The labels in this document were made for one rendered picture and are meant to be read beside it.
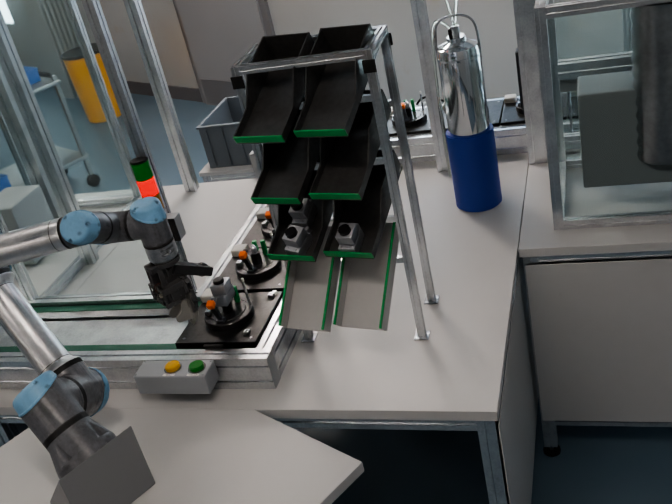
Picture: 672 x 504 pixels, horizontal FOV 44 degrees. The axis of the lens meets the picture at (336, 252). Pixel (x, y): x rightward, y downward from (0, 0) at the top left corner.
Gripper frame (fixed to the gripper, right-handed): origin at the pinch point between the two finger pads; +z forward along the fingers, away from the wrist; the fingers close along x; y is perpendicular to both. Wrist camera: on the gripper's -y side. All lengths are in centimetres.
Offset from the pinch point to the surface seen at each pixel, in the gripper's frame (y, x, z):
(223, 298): -12.0, -5.4, 3.2
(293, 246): -23.1, 18.4, -14.8
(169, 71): -269, -507, 99
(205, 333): -4.7, -7.7, 11.4
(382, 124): -47, 32, -40
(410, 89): -301, -231, 90
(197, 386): 7.6, 4.9, 15.1
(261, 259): -35.8, -21.8, 9.5
